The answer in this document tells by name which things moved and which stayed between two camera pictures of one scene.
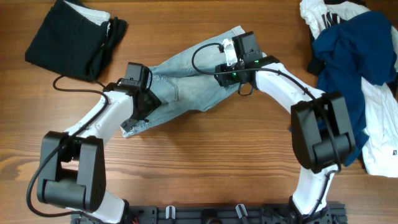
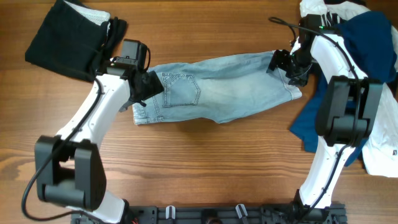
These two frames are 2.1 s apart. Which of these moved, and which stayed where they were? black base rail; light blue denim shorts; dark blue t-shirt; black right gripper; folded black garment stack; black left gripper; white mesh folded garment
Moved: black right gripper; light blue denim shorts; black left gripper
Stayed: black base rail; white mesh folded garment; folded black garment stack; dark blue t-shirt
